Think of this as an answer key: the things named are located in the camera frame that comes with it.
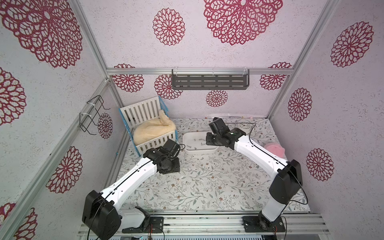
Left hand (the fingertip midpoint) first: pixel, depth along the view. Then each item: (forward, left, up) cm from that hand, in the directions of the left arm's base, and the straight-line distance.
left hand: (175, 168), depth 79 cm
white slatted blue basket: (+46, +24, 0) cm, 52 cm away
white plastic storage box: (+28, -11, -16) cm, 34 cm away
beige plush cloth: (+31, +22, -4) cm, 38 cm away
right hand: (+16, -21, +5) cm, 27 cm away
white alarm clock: (+41, -49, -11) cm, 65 cm away
